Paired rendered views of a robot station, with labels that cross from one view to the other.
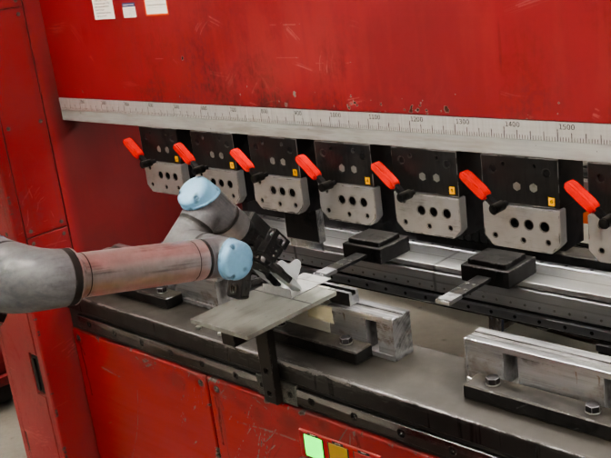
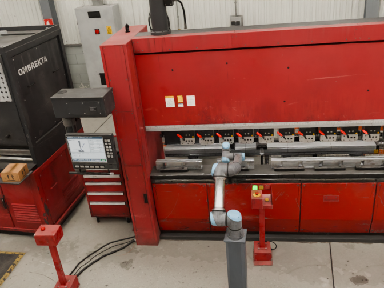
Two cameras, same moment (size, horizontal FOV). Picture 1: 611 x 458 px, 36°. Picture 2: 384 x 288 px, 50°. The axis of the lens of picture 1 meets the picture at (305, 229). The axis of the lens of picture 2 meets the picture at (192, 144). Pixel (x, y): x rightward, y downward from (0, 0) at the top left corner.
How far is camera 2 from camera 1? 3.05 m
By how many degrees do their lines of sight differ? 35
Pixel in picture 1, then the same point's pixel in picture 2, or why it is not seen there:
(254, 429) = not seen: hidden behind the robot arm
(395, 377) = (258, 171)
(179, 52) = (198, 114)
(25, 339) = (142, 190)
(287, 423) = (232, 187)
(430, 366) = (261, 167)
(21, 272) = (236, 167)
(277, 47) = (230, 112)
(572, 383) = (293, 163)
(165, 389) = (190, 190)
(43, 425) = (144, 211)
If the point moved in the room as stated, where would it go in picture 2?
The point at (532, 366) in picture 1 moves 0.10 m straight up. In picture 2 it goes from (285, 162) to (286, 154)
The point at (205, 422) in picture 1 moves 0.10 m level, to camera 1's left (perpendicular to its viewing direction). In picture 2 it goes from (204, 194) to (196, 198)
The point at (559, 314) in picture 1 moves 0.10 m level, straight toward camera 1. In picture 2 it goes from (275, 151) to (280, 155)
